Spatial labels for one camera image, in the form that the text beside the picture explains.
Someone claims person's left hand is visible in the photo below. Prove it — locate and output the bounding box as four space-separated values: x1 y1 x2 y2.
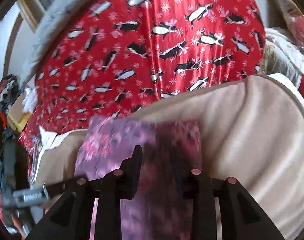
11 215 27 240

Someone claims purple floral patterned garment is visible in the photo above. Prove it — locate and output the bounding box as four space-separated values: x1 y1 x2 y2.
73 114 203 240

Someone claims plastic wrapped plush toy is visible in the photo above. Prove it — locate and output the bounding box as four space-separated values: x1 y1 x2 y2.
274 0 304 50

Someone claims beige fleece blanket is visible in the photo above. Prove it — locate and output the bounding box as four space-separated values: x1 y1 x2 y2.
33 74 304 240

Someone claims yellow cardboard box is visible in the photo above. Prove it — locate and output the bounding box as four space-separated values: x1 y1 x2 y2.
7 93 31 133

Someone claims red penguin print fabric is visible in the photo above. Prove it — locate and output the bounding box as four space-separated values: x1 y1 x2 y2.
19 0 265 150

